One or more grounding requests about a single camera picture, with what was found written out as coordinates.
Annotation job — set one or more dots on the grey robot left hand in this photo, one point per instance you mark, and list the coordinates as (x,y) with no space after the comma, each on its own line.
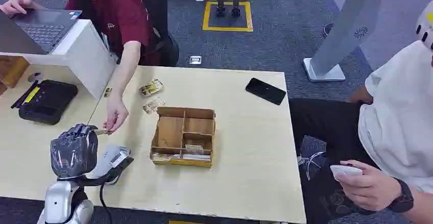
(72,151)

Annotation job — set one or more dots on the small printed card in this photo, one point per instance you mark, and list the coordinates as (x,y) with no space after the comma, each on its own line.
(100,132)

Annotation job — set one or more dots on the white handheld remote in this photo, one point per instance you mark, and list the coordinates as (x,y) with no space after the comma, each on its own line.
(345,170)

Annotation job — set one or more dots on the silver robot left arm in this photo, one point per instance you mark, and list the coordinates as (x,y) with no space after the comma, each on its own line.
(62,202)

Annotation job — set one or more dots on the black flat device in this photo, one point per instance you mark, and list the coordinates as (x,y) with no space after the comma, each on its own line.
(49,102)

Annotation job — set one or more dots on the person's left hand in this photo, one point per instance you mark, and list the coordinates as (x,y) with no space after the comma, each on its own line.
(116,114)

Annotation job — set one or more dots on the black stick with yellow label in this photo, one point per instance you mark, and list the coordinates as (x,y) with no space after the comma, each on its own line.
(27,95)

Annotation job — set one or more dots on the grey round disc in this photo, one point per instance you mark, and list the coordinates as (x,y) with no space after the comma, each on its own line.
(35,77)

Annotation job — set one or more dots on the clear sleeved card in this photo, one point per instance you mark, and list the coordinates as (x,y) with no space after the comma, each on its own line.
(153,106)

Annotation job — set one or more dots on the white laptop stand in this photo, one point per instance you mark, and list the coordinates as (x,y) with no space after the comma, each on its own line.
(84,56)

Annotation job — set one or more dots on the wooden compartment box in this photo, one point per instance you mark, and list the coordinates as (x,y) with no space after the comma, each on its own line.
(171,133)

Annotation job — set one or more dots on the brown wooden block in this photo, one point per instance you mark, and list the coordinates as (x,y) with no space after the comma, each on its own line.
(11,72)

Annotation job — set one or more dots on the gold printed card pack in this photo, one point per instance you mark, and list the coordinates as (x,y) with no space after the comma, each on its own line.
(151,88)

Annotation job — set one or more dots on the pale card in box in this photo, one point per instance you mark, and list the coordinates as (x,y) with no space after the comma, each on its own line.
(194,148)

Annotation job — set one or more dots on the white card stack in box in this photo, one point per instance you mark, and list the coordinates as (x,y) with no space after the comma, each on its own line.
(197,157)

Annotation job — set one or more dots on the dark grey laptop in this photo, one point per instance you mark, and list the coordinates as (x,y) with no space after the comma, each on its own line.
(40,29)

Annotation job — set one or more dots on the person in red shirt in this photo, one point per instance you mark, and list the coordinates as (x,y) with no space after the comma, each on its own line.
(118,16)

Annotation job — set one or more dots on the silver floor socket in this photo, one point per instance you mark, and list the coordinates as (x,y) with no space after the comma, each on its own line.
(195,60)

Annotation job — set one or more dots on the person's right hand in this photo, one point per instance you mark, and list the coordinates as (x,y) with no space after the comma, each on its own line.
(15,4)

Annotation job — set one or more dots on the black office chair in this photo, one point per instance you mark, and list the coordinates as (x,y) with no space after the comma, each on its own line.
(159,13)

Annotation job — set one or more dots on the black smartphone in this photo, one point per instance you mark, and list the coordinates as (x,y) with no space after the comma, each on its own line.
(266,91)

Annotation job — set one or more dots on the chrome chair base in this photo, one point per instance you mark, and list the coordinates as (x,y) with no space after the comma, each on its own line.
(313,161)

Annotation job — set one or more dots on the white stand with base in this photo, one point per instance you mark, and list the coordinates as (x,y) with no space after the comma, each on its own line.
(341,33)

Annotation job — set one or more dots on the person's hand with watch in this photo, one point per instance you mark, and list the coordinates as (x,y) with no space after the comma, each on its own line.
(368,187)

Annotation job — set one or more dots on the person in white shirt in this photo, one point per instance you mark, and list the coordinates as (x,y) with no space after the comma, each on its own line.
(399,114)

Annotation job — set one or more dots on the black wristwatch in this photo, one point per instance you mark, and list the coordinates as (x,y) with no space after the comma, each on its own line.
(404,197)

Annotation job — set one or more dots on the white headset with black dots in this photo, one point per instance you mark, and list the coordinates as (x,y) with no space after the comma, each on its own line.
(425,26)

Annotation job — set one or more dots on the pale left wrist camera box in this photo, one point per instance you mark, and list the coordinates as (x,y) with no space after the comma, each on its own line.
(108,161)

